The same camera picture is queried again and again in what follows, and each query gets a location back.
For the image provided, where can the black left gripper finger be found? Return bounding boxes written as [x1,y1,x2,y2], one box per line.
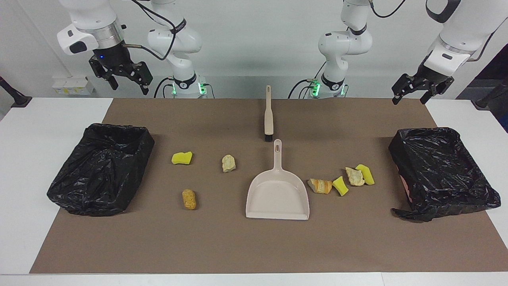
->
[421,77,455,104]
[392,74,419,105]

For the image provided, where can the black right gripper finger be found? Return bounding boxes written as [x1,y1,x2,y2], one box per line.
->
[89,56,119,90]
[127,62,153,95]

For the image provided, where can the yellow sponge piece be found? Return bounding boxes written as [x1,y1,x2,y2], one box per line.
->
[171,151,193,166]
[355,164,375,186]
[332,176,349,197]

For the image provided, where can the torn crusty bread piece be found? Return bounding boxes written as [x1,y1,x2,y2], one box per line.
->
[307,178,333,195]
[345,167,365,187]

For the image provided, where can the brown corn cob piece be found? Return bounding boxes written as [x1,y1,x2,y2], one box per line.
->
[182,189,197,210]

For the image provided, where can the beige hand brush black bristles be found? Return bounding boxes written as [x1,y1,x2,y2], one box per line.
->
[264,85,274,143]

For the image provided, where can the beige plastic dustpan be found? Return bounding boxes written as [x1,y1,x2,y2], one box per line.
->
[245,139,310,220]

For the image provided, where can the black bag lined pink bin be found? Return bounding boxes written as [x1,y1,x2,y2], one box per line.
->
[388,127,501,222]

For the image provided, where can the black stand pole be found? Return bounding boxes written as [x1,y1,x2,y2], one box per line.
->
[0,75,32,108]
[471,77,508,110]

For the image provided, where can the brown table mat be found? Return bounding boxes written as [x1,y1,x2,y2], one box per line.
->
[30,98,508,274]

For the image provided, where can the black right base cable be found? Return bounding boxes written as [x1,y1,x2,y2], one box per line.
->
[154,77,175,99]

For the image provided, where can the black base cable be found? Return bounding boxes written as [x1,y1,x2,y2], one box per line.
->
[288,77,319,99]
[154,77,175,99]

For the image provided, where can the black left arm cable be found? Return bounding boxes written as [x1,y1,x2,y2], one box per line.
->
[369,0,406,19]

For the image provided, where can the black left base cable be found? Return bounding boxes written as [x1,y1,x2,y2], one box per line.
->
[288,77,319,99]

